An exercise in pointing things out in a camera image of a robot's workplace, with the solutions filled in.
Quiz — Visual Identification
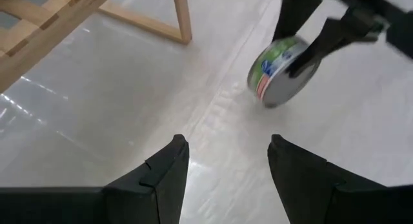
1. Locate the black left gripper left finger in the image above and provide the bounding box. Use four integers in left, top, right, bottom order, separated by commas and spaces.
0, 134, 190, 224

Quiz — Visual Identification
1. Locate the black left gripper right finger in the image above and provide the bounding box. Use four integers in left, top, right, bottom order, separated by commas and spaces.
267, 134, 413, 224

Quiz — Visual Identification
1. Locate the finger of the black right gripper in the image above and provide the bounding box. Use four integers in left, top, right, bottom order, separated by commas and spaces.
272, 0, 323, 43
285, 7, 387, 79

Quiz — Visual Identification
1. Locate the green label tuna can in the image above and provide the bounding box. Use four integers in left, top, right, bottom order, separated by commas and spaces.
247, 36, 323, 108

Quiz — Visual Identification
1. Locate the light wooden slatted shelf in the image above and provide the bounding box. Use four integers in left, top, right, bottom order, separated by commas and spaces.
0, 0, 194, 94

